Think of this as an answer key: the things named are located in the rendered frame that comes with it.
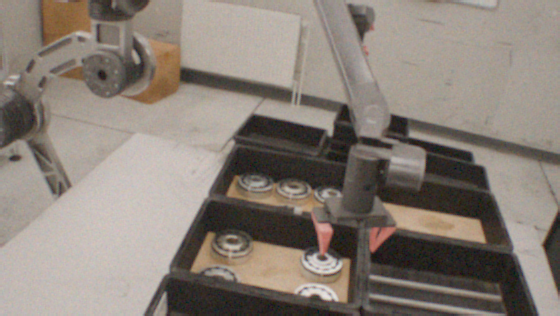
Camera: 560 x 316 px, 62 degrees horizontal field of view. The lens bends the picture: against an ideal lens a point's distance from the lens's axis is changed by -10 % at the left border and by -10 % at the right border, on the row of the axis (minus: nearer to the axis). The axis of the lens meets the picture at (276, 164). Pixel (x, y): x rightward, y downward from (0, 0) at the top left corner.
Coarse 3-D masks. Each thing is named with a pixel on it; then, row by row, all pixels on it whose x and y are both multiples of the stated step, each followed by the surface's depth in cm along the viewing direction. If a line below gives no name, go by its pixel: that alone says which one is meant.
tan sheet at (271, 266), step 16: (208, 240) 127; (208, 256) 121; (256, 256) 124; (272, 256) 124; (288, 256) 125; (240, 272) 118; (256, 272) 119; (272, 272) 119; (288, 272) 120; (272, 288) 114; (288, 288) 115; (336, 288) 117
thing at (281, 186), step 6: (282, 180) 151; (288, 180) 151; (294, 180) 151; (300, 180) 152; (282, 186) 148; (306, 186) 149; (282, 192) 145; (288, 192) 145; (294, 192) 145; (300, 192) 146; (306, 192) 147; (294, 198) 144; (300, 198) 144
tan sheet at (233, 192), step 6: (234, 180) 154; (234, 186) 151; (228, 192) 147; (234, 192) 148; (312, 192) 153; (240, 198) 146; (246, 198) 146; (270, 198) 147; (312, 198) 150; (276, 204) 145; (312, 204) 147; (306, 210) 144
